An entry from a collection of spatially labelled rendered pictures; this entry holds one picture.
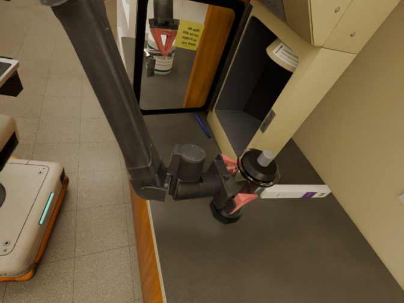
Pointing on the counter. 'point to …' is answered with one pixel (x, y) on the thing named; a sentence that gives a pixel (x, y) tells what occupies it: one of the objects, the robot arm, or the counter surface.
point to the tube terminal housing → (308, 70)
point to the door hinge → (231, 53)
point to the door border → (143, 48)
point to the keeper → (267, 121)
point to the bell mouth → (282, 55)
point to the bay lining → (253, 74)
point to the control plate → (276, 7)
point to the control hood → (312, 17)
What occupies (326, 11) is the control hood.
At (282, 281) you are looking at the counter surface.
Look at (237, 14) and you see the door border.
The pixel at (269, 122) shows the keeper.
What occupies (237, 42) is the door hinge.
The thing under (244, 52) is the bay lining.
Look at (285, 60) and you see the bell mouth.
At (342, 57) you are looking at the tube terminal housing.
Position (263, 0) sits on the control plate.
